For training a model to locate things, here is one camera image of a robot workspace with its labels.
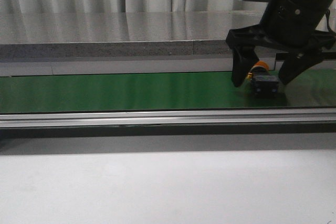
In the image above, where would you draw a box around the aluminium conveyor side rail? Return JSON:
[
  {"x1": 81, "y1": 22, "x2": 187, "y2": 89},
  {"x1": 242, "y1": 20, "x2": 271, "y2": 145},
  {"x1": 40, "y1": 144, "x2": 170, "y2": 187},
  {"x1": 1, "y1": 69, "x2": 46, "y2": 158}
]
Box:
[{"x1": 1, "y1": 108, "x2": 335, "y2": 129}]

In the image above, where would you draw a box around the green conveyor belt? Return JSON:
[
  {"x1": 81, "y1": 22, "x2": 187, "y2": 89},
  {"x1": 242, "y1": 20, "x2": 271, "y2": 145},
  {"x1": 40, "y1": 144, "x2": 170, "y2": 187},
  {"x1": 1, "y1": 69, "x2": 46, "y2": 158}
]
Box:
[{"x1": 1, "y1": 69, "x2": 335, "y2": 114}]

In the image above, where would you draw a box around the yellow push button switch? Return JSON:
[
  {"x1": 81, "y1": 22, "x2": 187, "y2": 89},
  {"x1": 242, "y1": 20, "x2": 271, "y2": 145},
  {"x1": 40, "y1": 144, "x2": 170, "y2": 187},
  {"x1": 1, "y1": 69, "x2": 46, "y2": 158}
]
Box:
[{"x1": 246, "y1": 61, "x2": 279, "y2": 98}]

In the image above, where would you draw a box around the white rear conveyor guard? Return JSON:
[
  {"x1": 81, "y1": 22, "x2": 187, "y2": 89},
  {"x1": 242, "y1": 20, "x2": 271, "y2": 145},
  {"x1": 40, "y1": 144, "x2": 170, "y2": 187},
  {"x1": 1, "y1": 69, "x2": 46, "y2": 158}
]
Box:
[{"x1": 0, "y1": 53, "x2": 336, "y2": 77}]

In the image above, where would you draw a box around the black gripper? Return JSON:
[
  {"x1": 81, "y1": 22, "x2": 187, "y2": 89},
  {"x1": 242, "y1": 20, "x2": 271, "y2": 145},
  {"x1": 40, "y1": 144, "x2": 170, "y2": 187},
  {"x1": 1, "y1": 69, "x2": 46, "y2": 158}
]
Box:
[{"x1": 226, "y1": 0, "x2": 335, "y2": 87}]

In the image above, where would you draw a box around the grey speckled stone counter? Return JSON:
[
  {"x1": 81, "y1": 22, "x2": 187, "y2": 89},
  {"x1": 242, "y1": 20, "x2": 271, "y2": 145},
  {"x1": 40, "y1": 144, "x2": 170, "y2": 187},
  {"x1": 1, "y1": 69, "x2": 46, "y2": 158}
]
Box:
[{"x1": 1, "y1": 10, "x2": 261, "y2": 62}]

